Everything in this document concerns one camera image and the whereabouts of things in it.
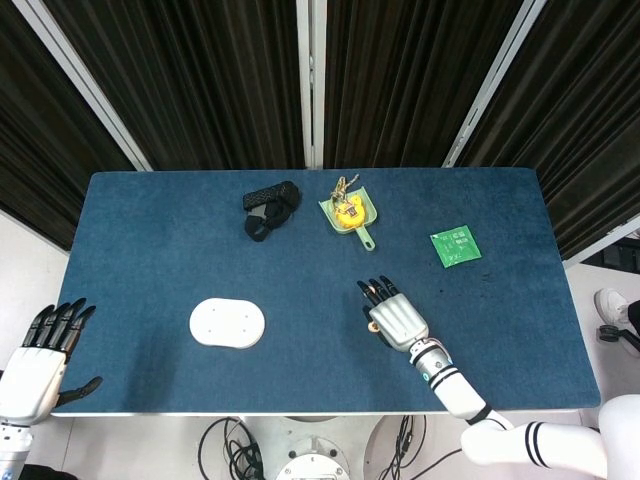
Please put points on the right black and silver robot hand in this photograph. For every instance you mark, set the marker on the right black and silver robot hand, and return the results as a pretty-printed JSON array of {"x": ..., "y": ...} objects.
[{"x": 400, "y": 320}]

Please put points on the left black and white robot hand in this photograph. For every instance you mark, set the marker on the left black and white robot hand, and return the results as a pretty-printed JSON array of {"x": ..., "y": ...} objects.
[{"x": 30, "y": 380}]

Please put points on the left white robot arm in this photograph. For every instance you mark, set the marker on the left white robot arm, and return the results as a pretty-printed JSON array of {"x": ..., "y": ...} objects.
[{"x": 12, "y": 450}]

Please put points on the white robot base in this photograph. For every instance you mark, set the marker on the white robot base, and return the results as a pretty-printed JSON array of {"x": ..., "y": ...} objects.
[{"x": 312, "y": 460}]

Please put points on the light green plastic dustpan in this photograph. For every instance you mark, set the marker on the light green plastic dustpan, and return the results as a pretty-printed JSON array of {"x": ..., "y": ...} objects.
[{"x": 367, "y": 242}]

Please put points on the green foil packet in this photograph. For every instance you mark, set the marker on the green foil packet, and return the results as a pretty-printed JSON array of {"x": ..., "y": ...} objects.
[{"x": 456, "y": 246}]

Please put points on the yellow duck toy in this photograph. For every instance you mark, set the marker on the yellow duck toy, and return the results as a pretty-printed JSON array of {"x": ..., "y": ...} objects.
[{"x": 347, "y": 215}]

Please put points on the white oval plastic plate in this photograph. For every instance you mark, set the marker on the white oval plastic plate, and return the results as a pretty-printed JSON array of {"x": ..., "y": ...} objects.
[{"x": 227, "y": 324}]

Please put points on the blue fabric table cover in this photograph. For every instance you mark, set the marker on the blue fabric table cover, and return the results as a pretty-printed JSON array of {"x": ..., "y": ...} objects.
[{"x": 150, "y": 250}]

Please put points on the white sneaker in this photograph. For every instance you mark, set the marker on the white sneaker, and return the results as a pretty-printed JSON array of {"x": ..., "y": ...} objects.
[{"x": 611, "y": 304}]

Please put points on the black chair caster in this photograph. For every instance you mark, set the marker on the black chair caster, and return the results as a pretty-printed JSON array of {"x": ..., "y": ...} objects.
[{"x": 612, "y": 334}]

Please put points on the dark pleated curtain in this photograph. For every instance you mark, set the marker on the dark pleated curtain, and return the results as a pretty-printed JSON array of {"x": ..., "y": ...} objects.
[
  {"x": 30, "y": 125},
  {"x": 200, "y": 75},
  {"x": 400, "y": 75},
  {"x": 590, "y": 100}
]

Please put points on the white frame post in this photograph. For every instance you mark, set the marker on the white frame post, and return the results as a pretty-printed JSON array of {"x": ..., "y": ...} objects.
[
  {"x": 83, "y": 85},
  {"x": 491, "y": 85},
  {"x": 311, "y": 85}
]

